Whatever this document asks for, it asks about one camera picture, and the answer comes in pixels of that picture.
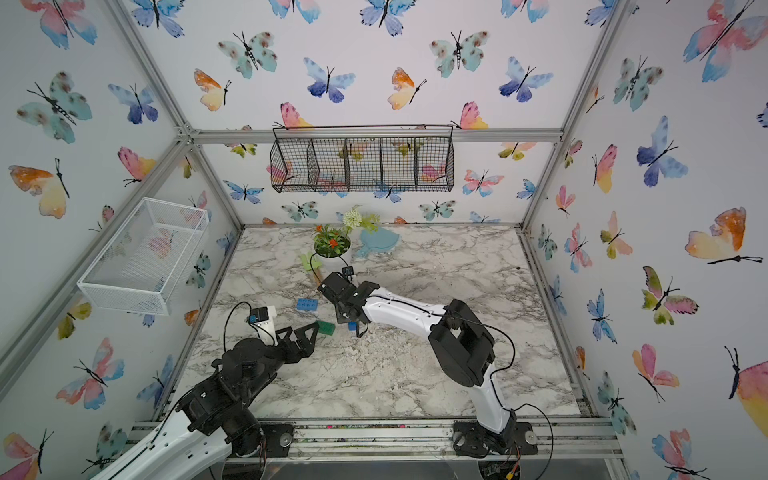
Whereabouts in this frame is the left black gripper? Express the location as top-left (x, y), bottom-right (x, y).
top-left (241, 322), bottom-right (318, 401)

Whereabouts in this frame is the green long lego brick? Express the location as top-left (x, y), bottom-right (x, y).
top-left (317, 320), bottom-right (336, 336)

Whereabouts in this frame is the light blue long lego brick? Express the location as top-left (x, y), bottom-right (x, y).
top-left (296, 298), bottom-right (318, 312)

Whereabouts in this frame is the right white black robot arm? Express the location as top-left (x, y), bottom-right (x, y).
top-left (318, 272), bottom-right (516, 437)

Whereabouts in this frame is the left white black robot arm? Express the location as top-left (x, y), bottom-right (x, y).
top-left (96, 322), bottom-right (319, 479)

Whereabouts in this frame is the green toy rake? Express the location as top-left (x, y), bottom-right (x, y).
top-left (299, 252), bottom-right (323, 286)

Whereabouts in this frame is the white pot with flowers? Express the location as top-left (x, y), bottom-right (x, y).
top-left (313, 205), bottom-right (380, 270)

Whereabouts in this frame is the teal whale shaped dish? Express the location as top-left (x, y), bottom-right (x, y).
top-left (354, 228), bottom-right (400, 259)

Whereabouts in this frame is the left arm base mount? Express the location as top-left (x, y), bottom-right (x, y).
top-left (231, 423), bottom-right (295, 460)

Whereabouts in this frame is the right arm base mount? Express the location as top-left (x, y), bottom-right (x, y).
top-left (452, 421), bottom-right (538, 459)

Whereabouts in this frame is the black wire wall basket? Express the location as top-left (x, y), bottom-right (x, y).
top-left (268, 124), bottom-right (455, 193)

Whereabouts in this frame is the white mesh wall basket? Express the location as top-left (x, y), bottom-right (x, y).
top-left (77, 197), bottom-right (209, 316)

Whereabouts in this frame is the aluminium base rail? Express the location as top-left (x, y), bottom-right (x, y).
top-left (122, 418), bottom-right (625, 464)

